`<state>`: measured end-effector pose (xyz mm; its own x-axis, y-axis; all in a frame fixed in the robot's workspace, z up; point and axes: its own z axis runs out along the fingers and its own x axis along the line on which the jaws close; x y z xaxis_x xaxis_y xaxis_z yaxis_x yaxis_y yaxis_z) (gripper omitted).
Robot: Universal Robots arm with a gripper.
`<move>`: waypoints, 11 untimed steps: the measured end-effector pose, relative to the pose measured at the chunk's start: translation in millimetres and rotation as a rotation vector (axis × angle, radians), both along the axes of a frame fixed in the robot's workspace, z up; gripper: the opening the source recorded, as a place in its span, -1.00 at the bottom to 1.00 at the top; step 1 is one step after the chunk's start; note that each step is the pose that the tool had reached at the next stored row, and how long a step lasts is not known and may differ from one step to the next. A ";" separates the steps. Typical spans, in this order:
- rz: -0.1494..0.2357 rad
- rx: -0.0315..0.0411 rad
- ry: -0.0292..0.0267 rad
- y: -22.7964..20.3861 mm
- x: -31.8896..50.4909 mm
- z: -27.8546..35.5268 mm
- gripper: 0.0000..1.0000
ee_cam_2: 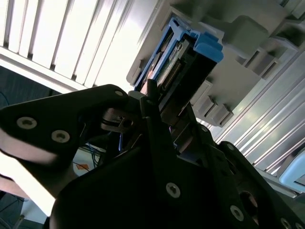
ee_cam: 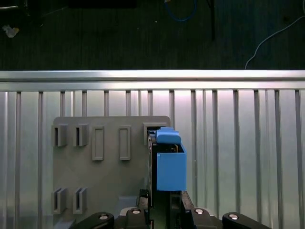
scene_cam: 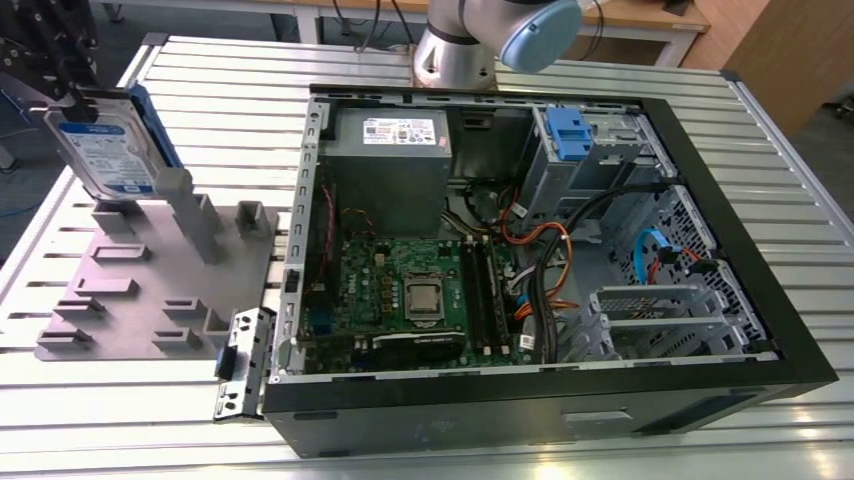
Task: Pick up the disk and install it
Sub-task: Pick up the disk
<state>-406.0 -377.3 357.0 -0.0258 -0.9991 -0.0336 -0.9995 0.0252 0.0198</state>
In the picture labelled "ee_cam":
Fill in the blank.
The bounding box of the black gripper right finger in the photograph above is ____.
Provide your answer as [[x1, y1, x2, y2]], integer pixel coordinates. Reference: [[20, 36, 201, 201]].
[[181, 191, 271, 229]]

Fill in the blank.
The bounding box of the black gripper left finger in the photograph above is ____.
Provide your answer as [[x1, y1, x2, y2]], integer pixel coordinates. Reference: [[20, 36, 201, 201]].
[[70, 190, 153, 229]]

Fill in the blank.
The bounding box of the hard disk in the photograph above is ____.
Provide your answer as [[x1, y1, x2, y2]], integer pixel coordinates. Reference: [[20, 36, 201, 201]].
[[147, 127, 188, 229]]

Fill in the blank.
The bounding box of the grey parts rack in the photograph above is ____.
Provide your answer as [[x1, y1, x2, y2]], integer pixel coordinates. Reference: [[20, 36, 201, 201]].
[[51, 116, 171, 229]]

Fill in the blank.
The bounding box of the crumpled paper scrap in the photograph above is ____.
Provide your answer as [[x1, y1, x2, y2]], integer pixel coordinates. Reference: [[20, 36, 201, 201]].
[[2, 24, 20, 38]]

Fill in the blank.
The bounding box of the blue floor cable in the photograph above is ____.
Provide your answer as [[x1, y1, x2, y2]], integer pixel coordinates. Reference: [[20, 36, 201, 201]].
[[163, 0, 198, 22]]

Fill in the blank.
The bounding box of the white floor cable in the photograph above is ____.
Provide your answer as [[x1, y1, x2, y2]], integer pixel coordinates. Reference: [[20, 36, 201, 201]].
[[244, 15, 305, 70]]

